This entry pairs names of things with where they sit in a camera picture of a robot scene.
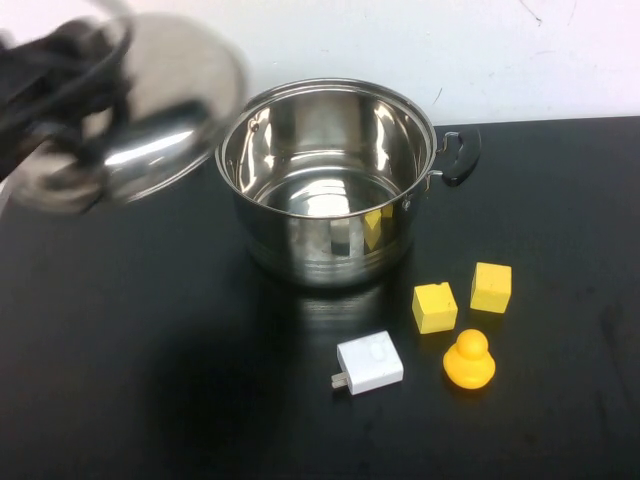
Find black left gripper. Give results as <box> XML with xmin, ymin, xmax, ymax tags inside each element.
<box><xmin>0</xmin><ymin>19</ymin><xmax>130</xmax><ymax>184</ymax></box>

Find stainless steel lid black knob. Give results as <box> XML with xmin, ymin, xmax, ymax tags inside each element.
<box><xmin>9</xmin><ymin>9</ymin><xmax>251</xmax><ymax>215</ymax></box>

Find white plug charger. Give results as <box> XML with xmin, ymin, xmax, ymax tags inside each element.
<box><xmin>328</xmin><ymin>330</ymin><xmax>405</xmax><ymax>398</ymax></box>

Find notched yellow cube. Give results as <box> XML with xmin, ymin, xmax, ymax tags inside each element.
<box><xmin>411</xmin><ymin>281</ymin><xmax>459</xmax><ymax>336</ymax></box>

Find plain yellow cube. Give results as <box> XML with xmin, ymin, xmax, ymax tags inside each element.
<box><xmin>469</xmin><ymin>261</ymin><xmax>513</xmax><ymax>315</ymax></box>

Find yellow rubber duck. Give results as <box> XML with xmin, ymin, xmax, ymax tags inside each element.
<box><xmin>442</xmin><ymin>328</ymin><xmax>497</xmax><ymax>391</ymax></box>

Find stainless steel pot black handles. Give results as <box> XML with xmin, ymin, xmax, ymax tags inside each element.
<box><xmin>214</xmin><ymin>77</ymin><xmax>482</xmax><ymax>289</ymax></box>

